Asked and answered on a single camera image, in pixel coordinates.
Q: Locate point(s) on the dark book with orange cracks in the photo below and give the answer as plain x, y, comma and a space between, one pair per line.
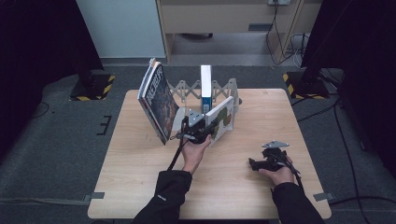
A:
163, 105

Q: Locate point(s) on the white power strip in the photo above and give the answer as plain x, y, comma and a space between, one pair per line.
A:
279, 2

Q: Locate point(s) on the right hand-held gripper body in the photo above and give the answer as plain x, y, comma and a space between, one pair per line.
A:
274, 158

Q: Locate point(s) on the white panel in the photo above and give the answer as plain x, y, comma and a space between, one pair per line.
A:
121, 28

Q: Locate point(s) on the person's right hand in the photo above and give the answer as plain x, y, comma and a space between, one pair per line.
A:
281, 177

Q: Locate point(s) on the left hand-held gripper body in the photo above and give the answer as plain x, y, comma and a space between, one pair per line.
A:
196, 130

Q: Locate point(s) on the person's left hand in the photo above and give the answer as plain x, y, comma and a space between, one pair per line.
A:
194, 155

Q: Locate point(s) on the white picture board book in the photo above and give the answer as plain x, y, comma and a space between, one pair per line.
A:
222, 116

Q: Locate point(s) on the beige wooden cabinet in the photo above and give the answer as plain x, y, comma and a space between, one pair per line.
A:
218, 15

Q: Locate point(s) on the black stand base hazard stripes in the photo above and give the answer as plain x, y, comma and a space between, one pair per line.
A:
306, 88
93, 88

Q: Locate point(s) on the blue book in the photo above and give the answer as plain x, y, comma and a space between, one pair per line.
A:
206, 81

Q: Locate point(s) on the grey tape piece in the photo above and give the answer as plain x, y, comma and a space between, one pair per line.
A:
95, 196
323, 196

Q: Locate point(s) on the black curtain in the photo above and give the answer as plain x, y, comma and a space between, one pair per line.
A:
37, 46
367, 46

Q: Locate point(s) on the grey metal expandable book rack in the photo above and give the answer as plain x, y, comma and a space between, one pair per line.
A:
233, 90

